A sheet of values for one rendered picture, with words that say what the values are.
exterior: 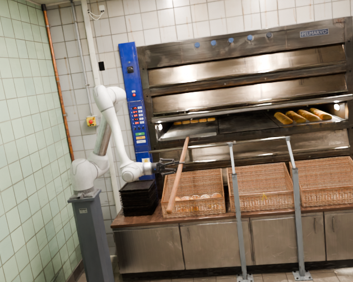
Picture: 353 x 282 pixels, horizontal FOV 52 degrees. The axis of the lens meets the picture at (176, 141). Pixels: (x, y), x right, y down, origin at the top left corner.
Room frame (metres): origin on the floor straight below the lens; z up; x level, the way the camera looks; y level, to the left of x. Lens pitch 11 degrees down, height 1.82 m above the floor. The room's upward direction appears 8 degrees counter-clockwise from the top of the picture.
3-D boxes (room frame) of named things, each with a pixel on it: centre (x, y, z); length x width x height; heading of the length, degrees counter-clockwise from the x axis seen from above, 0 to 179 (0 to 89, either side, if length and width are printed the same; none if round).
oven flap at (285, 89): (3.37, -0.70, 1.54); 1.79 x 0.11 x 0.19; 83
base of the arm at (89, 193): (2.62, 0.75, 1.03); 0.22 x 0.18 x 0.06; 175
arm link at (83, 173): (2.65, 0.74, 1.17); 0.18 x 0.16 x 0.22; 157
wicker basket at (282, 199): (3.10, -0.69, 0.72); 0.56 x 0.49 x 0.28; 82
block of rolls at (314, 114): (3.73, -1.33, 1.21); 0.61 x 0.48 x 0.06; 173
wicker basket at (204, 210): (3.18, -0.10, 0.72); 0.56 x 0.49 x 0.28; 83
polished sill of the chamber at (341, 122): (3.39, -0.71, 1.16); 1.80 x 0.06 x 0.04; 83
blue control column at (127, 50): (4.43, 0.22, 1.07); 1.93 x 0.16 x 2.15; 173
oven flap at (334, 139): (3.37, -0.70, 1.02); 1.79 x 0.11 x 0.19; 83
